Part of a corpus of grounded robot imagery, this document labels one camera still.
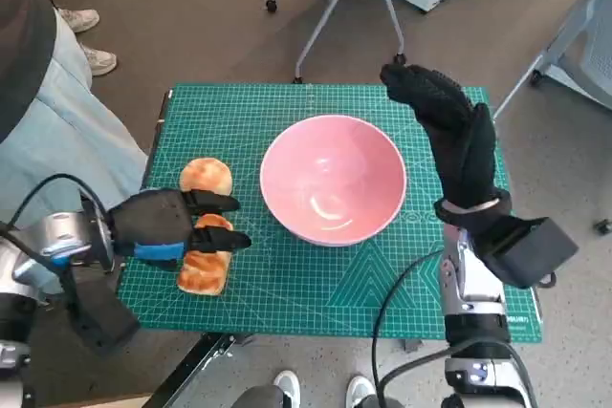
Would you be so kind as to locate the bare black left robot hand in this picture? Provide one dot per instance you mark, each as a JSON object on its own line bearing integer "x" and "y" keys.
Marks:
{"x": 148, "y": 221}

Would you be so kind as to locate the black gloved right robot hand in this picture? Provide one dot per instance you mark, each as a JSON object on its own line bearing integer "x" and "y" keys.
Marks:
{"x": 459, "y": 140}

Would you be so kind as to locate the round toy bread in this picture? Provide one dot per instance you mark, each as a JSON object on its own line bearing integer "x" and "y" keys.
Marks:
{"x": 205, "y": 174}

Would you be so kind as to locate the long toy bread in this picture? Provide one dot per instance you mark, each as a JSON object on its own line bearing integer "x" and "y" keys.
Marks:
{"x": 203, "y": 274}

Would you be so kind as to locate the pink bowl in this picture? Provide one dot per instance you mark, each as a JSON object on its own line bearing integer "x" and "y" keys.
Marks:
{"x": 334, "y": 164}

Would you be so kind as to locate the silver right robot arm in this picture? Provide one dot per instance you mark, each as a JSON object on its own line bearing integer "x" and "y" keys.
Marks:
{"x": 473, "y": 284}

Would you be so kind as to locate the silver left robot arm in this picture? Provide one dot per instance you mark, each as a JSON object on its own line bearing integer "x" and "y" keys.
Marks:
{"x": 57, "y": 231}

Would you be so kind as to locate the person in brown top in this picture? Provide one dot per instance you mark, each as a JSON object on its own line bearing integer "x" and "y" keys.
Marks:
{"x": 48, "y": 116}

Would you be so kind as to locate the green cutting mat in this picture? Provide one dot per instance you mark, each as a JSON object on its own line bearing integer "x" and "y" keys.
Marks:
{"x": 287, "y": 293}

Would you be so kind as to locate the grey perforated rolling cabinet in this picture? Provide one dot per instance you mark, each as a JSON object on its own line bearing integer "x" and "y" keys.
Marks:
{"x": 593, "y": 45}

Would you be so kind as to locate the white shoe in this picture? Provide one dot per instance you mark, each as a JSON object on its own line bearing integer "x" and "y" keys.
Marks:
{"x": 287, "y": 386}
{"x": 359, "y": 389}

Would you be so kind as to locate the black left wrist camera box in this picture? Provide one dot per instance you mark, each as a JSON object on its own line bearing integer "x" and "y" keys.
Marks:
{"x": 100, "y": 322}

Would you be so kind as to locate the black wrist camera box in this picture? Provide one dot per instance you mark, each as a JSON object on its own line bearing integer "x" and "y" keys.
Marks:
{"x": 531, "y": 250}
{"x": 100, "y": 322}

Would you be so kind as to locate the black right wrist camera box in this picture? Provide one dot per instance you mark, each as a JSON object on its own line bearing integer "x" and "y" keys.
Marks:
{"x": 531, "y": 250}

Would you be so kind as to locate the black metal rail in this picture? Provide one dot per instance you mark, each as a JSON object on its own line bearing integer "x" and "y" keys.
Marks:
{"x": 191, "y": 370}

